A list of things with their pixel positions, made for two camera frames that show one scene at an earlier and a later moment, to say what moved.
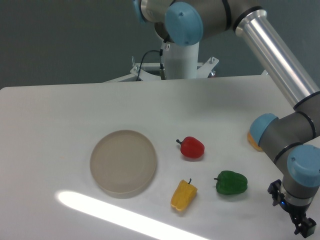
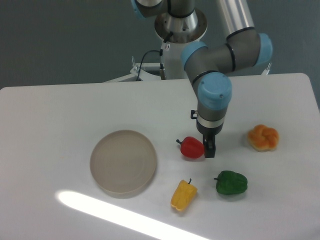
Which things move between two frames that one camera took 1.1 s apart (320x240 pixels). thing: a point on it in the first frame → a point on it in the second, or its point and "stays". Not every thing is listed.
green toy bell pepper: [230, 182] stays
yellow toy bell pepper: [183, 195] stays
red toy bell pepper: [192, 147] stays
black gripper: [297, 212] → [209, 134]
